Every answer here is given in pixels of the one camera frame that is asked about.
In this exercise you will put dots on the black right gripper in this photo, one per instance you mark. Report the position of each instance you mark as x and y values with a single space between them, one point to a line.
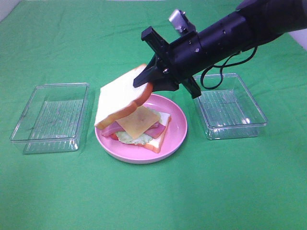
172 64

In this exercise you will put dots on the white bread slice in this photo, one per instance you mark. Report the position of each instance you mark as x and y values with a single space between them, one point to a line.
158 142
120 98

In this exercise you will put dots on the yellow cheese slice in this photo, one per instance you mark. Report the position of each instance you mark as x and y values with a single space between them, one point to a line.
139 121

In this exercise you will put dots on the bacon strip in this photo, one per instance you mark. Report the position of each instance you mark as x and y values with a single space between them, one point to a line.
111 129
156 130

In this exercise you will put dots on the green lettuce leaf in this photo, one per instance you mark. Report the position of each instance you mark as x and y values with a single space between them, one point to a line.
140 127

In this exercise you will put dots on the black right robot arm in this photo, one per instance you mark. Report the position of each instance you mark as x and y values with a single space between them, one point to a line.
253 23

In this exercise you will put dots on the right clear plastic container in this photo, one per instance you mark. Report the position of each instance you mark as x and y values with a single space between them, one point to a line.
230 111

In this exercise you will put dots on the clear plastic container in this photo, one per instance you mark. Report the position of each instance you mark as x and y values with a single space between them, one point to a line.
230 111
53 119

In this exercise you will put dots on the pink round plate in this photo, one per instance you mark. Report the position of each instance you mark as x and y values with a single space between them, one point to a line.
174 136

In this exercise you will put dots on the left clear plastic container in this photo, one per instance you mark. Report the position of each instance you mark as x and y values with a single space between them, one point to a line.
53 119

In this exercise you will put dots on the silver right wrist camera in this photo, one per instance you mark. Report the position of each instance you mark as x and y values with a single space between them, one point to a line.
181 23

